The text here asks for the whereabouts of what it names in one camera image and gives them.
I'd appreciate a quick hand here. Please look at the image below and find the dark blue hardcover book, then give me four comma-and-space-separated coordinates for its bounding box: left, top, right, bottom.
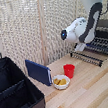
24, 55, 54, 91

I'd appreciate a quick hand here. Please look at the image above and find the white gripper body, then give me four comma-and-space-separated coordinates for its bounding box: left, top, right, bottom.
73, 41, 88, 53

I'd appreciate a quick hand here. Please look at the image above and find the white ceramic bowl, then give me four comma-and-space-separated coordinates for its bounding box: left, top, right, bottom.
51, 73, 72, 93

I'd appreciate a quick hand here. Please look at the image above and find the black fabric storage box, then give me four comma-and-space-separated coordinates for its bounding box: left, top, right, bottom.
0, 51, 47, 108

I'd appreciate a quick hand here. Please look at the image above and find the red plastic cup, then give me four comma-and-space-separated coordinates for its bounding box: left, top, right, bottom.
62, 63, 77, 80

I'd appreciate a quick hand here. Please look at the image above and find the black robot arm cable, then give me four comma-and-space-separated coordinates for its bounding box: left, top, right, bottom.
97, 0, 108, 16

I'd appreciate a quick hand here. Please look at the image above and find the bamboo slat folding screen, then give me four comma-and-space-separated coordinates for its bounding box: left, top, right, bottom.
0, 0, 108, 76

